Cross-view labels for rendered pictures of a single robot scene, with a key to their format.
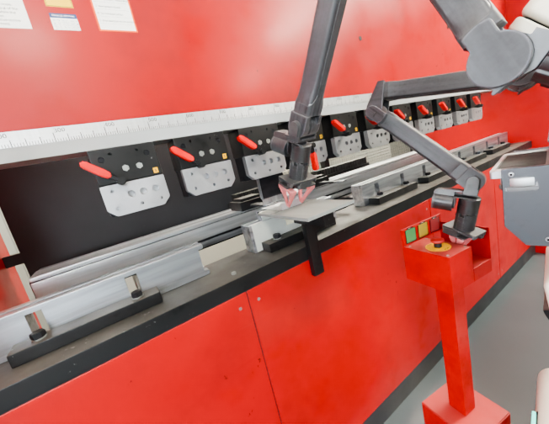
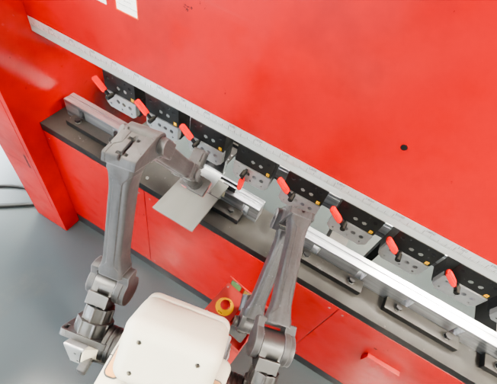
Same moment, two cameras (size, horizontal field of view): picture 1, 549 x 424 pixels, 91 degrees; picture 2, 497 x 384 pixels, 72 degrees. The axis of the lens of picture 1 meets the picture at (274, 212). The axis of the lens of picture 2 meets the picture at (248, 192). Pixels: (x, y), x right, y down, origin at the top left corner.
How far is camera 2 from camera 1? 1.31 m
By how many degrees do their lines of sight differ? 56
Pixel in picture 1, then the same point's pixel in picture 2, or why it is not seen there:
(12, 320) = (74, 107)
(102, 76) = (113, 36)
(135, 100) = (129, 59)
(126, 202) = (115, 104)
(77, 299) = (94, 119)
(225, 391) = not seen: hidden behind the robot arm
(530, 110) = not seen: outside the picture
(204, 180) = (157, 125)
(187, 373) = not seen: hidden behind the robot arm
